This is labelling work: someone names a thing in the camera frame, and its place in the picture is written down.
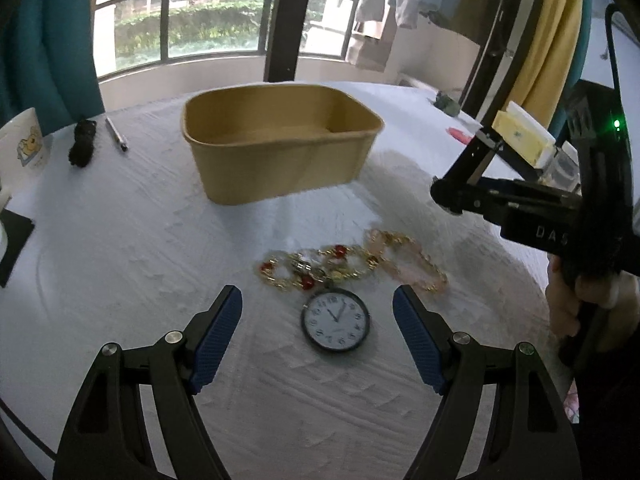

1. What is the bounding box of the black cord bundle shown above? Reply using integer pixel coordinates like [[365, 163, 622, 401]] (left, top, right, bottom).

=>
[[67, 119, 99, 169]]

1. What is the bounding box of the clear small jar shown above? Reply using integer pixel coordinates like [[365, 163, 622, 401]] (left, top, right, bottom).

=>
[[549, 141, 582, 188]]

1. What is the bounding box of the yellow and white box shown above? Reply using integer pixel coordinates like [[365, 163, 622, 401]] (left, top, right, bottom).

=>
[[492, 101, 557, 167]]

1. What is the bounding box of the olive hanging garment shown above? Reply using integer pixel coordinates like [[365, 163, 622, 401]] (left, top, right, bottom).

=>
[[431, 0, 506, 47]]

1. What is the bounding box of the person's right hand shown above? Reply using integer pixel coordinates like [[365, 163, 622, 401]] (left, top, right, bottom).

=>
[[545, 255, 640, 352]]

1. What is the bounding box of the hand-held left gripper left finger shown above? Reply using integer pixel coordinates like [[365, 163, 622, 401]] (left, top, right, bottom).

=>
[[52, 285, 244, 480]]

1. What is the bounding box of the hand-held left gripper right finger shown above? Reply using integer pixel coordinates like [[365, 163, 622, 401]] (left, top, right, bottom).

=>
[[392, 284, 584, 480]]

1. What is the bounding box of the black thin stand pole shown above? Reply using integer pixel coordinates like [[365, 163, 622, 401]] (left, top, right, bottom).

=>
[[604, 3, 623, 111]]

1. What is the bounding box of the teal curtain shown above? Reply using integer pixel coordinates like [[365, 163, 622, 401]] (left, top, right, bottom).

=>
[[0, 0, 106, 133]]

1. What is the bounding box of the yellow curtain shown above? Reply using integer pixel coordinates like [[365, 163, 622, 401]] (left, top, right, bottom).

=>
[[507, 0, 586, 133]]

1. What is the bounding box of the black flat pad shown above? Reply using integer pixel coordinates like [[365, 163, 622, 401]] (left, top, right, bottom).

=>
[[0, 208, 36, 289]]

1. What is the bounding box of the white tablecloth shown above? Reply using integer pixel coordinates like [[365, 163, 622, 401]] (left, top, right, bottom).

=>
[[0, 80, 573, 480]]

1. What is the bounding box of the person's dark clothing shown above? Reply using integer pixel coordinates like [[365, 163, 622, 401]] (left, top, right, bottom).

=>
[[567, 345, 640, 480]]

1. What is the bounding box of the black metal rack frame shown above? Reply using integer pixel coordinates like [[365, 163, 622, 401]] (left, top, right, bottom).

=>
[[459, 0, 557, 127]]

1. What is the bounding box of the round pocket watch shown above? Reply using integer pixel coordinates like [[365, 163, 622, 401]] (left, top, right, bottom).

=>
[[300, 287, 372, 354]]

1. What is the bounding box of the brown paper bowl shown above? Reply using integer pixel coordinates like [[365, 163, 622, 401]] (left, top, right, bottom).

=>
[[180, 84, 385, 206]]

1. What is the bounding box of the pink bead bracelet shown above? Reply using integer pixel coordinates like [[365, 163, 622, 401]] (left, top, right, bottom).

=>
[[364, 228, 449, 294]]

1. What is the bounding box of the silver pen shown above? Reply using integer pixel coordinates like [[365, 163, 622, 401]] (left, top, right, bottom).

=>
[[104, 116, 129, 153]]

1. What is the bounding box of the gold bracelet with red beads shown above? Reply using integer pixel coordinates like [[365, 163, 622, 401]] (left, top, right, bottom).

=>
[[258, 244, 382, 293]]

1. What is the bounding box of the dark window frame post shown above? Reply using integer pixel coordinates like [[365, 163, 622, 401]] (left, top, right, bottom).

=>
[[262, 0, 316, 84]]

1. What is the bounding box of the white mug with bear print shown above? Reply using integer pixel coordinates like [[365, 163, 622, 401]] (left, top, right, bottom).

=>
[[0, 107, 51, 196]]

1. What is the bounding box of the beige hanging garment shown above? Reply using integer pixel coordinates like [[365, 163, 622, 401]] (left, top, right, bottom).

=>
[[351, 0, 402, 72]]

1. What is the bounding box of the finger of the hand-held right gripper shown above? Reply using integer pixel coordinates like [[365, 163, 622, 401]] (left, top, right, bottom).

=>
[[431, 129, 505, 197], [433, 177, 582, 222]]

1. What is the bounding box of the balcony railing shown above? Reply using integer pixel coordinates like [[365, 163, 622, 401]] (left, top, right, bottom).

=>
[[94, 0, 361, 79]]

